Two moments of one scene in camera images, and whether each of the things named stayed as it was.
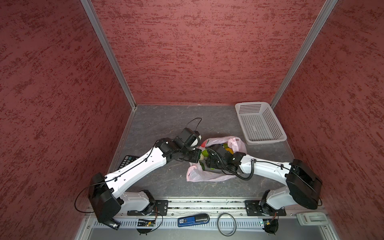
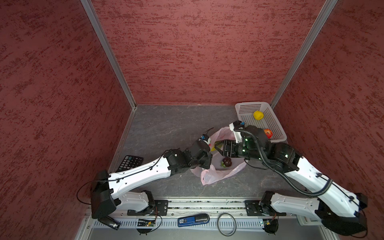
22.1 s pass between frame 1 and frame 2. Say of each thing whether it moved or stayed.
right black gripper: moved
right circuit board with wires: stayed
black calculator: stayed
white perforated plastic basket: stayed
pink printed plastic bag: moved
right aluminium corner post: stayed
